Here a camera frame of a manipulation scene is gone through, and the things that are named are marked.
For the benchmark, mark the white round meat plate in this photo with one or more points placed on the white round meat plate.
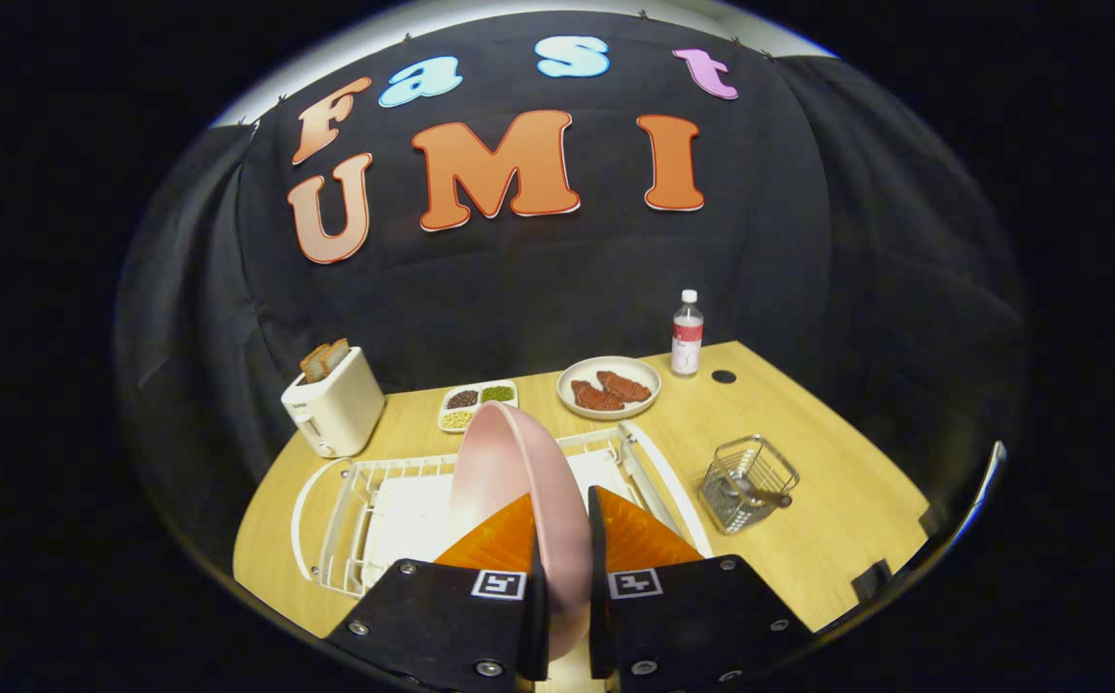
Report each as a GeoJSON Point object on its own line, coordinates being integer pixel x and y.
{"type": "Point", "coordinates": [572, 375]}

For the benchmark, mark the toasted bread slice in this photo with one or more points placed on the toasted bread slice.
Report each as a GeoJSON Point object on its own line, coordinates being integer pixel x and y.
{"type": "Point", "coordinates": [337, 355]}
{"type": "Point", "coordinates": [314, 364]}

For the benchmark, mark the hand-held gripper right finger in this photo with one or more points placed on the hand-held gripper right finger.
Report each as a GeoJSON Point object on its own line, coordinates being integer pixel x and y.
{"type": "Point", "coordinates": [598, 597]}

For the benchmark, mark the pink plate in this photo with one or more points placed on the pink plate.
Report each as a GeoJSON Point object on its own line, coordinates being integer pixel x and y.
{"type": "Point", "coordinates": [505, 462]}

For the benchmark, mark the dark metal spoon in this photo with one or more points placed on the dark metal spoon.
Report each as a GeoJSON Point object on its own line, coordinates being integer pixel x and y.
{"type": "Point", "coordinates": [771, 497]}

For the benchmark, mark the white divided bean dish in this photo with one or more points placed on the white divided bean dish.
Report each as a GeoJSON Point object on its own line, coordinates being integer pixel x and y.
{"type": "Point", "coordinates": [477, 407]}

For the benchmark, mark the black backdrop cloth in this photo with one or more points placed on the black backdrop cloth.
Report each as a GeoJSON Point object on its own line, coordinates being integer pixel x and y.
{"type": "Point", "coordinates": [856, 241]}

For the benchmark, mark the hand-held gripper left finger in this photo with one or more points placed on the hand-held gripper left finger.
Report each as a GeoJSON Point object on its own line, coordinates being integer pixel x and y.
{"type": "Point", "coordinates": [531, 626]}

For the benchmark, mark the white drain tray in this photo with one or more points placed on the white drain tray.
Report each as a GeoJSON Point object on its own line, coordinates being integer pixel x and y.
{"type": "Point", "coordinates": [408, 510]}

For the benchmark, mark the red meat piece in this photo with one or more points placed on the red meat piece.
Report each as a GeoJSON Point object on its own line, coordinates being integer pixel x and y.
{"type": "Point", "coordinates": [596, 397]}
{"type": "Point", "coordinates": [627, 386]}

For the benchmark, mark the white toaster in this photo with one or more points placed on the white toaster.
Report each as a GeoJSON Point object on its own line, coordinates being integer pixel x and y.
{"type": "Point", "coordinates": [341, 409]}

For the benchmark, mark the clear bottle with red label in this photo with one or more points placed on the clear bottle with red label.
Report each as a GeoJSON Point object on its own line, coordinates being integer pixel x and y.
{"type": "Point", "coordinates": [687, 346]}

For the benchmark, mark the black table clamp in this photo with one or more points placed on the black table clamp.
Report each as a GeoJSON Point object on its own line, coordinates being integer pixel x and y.
{"type": "Point", "coordinates": [870, 580]}

